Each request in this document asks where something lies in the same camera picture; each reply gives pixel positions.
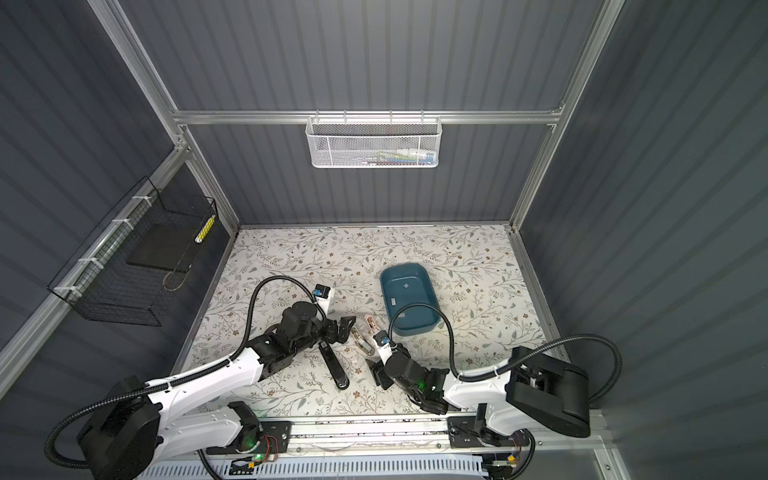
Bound beige mini stapler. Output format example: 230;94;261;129
350;326;376;357

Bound pink mini stapler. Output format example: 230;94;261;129
364;314;387;346

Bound black stapler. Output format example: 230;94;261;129
318;342;350;390

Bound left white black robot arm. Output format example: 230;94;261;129
44;290;355;479

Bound teal plastic tray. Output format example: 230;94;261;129
380;263;441;336

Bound yellow marker pen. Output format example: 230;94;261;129
194;214;217;244

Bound black flat pad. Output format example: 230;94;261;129
126;224;202;273

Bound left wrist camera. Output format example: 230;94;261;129
313;284;335;315

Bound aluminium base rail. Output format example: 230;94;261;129
128;413;607;457

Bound white slotted cable duct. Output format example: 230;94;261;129
134;457;487;480

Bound white wire mesh basket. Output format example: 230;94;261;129
305;119;443;169

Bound black wire basket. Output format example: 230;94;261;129
48;180;218;327

